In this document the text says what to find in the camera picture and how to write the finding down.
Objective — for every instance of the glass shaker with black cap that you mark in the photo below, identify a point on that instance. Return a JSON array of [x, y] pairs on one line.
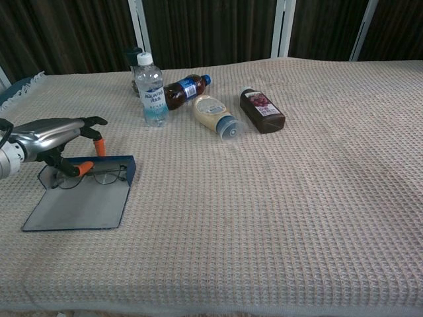
[[131, 56]]

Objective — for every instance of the cream mayonnaise squeeze bottle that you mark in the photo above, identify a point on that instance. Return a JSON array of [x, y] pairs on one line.
[[211, 115]]

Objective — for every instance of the teal blue table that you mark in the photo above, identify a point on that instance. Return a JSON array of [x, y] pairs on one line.
[[10, 91]]

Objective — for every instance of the dark blue glasses case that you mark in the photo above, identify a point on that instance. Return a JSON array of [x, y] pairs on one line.
[[82, 208]]

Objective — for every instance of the dark brown partition panel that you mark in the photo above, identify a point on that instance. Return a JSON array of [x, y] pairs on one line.
[[324, 26], [400, 29], [211, 29], [66, 33]]

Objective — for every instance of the cola bottle with blue label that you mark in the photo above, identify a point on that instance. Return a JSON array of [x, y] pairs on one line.
[[185, 90]]

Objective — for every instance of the white partition frame post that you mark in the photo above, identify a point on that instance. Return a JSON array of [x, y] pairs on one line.
[[138, 23], [363, 29], [283, 26], [3, 77]]

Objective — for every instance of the dark juice bottle grape label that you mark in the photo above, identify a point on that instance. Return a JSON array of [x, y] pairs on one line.
[[264, 115]]

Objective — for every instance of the thin black frame eyeglasses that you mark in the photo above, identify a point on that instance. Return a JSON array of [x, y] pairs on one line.
[[102, 180]]

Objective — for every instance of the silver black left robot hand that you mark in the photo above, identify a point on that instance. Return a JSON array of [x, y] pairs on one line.
[[49, 135]]

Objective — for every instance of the beige waffle weave tablecloth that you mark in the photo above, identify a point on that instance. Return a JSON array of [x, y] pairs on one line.
[[248, 214]]

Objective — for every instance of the clear Aquafina water bottle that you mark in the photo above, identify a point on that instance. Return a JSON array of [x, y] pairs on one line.
[[153, 99]]

